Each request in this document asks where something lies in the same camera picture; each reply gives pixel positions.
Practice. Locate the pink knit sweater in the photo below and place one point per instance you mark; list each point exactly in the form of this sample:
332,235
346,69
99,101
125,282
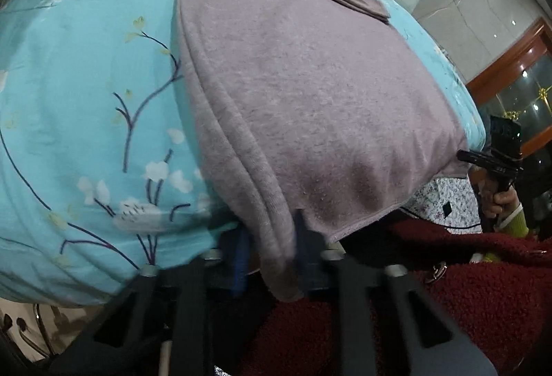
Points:
318,106

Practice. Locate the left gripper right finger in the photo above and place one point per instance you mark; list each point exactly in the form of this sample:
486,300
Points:
382,320

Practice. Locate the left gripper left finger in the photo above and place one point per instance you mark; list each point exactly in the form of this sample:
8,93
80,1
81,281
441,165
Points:
159,323

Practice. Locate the wooden glass cabinet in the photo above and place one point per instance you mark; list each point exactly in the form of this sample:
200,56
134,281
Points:
517,86

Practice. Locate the red sleeve right forearm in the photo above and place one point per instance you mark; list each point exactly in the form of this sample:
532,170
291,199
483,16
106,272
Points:
497,289

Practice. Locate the white floral skirt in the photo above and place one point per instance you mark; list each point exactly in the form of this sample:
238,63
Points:
448,202

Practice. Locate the person's right hand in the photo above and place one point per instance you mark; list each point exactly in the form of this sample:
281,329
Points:
492,204

